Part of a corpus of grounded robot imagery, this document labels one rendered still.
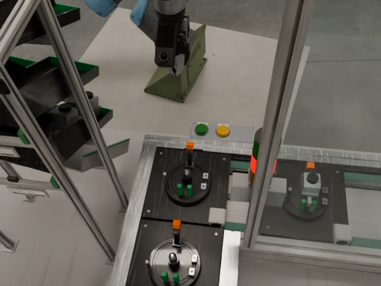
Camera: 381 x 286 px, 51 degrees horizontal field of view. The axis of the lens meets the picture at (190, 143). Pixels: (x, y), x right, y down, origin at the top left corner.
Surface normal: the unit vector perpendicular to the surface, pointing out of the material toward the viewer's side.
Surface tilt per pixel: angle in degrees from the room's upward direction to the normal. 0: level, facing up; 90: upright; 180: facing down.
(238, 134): 0
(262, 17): 0
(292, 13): 90
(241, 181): 0
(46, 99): 90
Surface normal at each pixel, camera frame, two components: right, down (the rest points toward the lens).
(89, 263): -0.04, -0.57
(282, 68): -0.14, 0.82
